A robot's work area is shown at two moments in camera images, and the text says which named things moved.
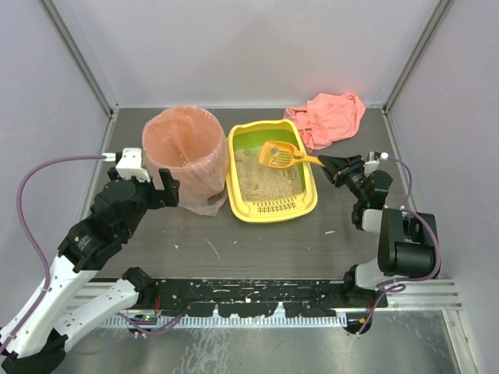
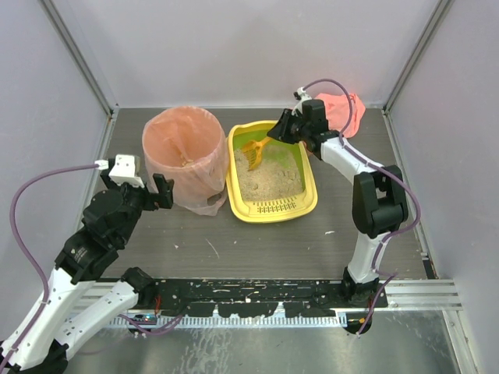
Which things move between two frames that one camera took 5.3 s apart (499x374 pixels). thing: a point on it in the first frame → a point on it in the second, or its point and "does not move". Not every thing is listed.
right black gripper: [347, 171] → [291, 127]
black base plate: [245, 298] does not move
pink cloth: [327, 118] does not move
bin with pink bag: [190, 142] does not move
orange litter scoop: [275, 154] → [253, 152]
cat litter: [259, 181] does not move
